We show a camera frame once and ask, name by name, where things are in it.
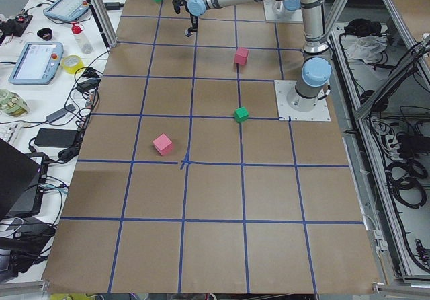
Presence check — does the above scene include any black power adapter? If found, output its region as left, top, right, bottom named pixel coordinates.
left=34, top=128, right=78, bottom=148

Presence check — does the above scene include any black laptop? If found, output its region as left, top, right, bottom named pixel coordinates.
left=1, top=140, right=48, bottom=219

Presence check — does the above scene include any pink cube far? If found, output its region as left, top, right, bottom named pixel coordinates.
left=234, top=47, right=249, bottom=66

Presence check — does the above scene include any yellow tape roll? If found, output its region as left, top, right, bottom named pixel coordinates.
left=61, top=55, right=85, bottom=75

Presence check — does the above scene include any teach pendant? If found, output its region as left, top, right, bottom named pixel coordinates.
left=43, top=0, right=89, bottom=22
left=9, top=42, right=64, bottom=85

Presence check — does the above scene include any green cube centre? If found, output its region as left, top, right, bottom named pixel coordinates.
left=234, top=106, right=249, bottom=123

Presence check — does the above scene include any pink cube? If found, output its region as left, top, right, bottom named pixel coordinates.
left=234, top=47, right=249, bottom=66
left=153, top=133, right=173, bottom=156

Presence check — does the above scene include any upper teach pendant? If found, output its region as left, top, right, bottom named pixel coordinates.
left=43, top=0, right=89, bottom=22

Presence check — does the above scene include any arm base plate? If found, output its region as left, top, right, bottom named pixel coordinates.
left=263, top=0, right=303, bottom=24
left=274, top=80, right=331, bottom=122

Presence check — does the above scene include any white cloth rag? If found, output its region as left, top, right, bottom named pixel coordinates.
left=345, top=36, right=388, bottom=63

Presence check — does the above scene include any red capped squeeze bottle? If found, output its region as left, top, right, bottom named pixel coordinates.
left=71, top=23, right=93, bottom=54

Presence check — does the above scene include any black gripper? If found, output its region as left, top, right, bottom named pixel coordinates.
left=188, top=14, right=198, bottom=34

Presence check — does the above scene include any pink cube near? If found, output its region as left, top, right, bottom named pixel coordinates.
left=153, top=133, right=173, bottom=156

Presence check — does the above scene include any lower teach pendant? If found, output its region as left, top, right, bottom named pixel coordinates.
left=9, top=42, right=64, bottom=85

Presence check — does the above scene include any black bowl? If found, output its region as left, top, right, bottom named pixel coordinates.
left=36, top=28, right=53, bottom=41

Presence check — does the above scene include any aluminium frame post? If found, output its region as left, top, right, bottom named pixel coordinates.
left=86, top=0, right=118, bottom=49

